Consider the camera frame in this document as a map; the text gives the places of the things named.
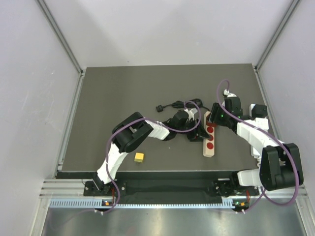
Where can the black adapter on white strip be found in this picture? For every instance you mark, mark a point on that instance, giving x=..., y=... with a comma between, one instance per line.
x=259, y=111

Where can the red koi fish adapter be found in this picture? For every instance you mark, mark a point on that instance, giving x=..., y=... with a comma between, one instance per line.
x=211, y=124

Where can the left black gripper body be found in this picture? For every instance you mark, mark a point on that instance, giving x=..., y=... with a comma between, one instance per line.
x=190, y=124

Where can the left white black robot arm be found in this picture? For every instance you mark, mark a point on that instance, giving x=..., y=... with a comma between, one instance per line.
x=131, y=133

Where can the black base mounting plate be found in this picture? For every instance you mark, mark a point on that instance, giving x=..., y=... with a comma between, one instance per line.
x=222, y=188

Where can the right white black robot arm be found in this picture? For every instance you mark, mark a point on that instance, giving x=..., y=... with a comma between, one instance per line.
x=279, y=164

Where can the grey slotted cable duct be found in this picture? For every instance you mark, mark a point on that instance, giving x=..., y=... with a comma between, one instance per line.
x=107, y=204

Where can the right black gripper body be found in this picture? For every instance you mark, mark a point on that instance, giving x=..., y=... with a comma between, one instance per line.
x=221, y=115

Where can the yellow USB charger plug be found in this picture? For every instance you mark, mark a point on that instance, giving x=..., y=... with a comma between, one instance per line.
x=139, y=157

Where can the white red power strip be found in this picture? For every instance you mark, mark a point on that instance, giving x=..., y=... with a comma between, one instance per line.
x=209, y=145

